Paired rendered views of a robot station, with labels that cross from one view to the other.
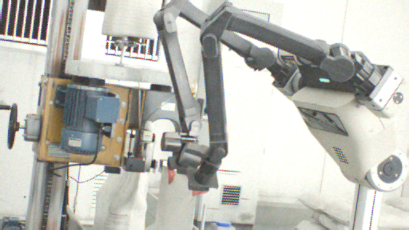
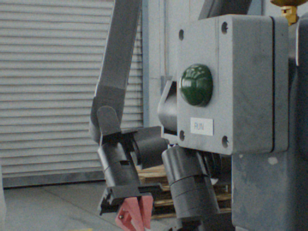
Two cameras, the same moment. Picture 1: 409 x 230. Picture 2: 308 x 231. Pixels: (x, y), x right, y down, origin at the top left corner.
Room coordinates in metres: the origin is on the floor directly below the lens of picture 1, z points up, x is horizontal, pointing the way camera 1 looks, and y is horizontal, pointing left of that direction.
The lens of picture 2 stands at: (3.48, -0.08, 1.29)
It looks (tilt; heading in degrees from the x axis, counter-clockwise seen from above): 3 degrees down; 173
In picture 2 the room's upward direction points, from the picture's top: 1 degrees counter-clockwise
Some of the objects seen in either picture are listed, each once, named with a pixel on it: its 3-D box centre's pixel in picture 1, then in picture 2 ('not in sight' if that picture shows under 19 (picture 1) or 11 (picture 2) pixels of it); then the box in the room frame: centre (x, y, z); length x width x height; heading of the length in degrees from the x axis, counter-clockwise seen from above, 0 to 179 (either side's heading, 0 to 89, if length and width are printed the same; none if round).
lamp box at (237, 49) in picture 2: (204, 109); (230, 85); (3.05, 0.02, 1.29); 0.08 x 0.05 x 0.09; 20
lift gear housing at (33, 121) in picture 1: (31, 127); not in sight; (2.88, 0.67, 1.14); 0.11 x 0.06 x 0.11; 20
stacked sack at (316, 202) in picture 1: (344, 204); not in sight; (5.84, -1.16, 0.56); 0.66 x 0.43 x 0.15; 107
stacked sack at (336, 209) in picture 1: (374, 215); not in sight; (5.46, -1.31, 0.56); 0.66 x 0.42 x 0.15; 110
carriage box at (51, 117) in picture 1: (80, 120); not in sight; (2.96, 0.50, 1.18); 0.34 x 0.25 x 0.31; 110
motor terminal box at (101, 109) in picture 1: (102, 112); not in sight; (2.65, 0.37, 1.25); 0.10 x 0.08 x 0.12; 135
